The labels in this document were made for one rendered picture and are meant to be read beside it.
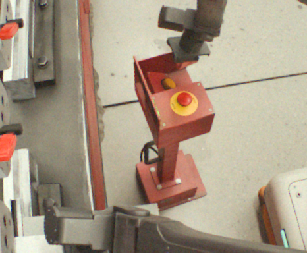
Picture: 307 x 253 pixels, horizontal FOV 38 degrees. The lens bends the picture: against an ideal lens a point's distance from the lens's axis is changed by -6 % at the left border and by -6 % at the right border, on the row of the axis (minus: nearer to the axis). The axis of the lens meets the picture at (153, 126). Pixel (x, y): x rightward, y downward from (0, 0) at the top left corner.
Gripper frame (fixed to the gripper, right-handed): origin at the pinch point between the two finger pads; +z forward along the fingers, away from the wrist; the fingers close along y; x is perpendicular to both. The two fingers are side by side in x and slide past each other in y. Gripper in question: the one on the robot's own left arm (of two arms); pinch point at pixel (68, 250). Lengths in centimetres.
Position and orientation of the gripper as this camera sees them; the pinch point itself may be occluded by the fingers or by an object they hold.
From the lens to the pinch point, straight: 85.9
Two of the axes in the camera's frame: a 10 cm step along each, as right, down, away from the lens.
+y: 1.5, 9.0, -4.2
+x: 8.4, 1.1, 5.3
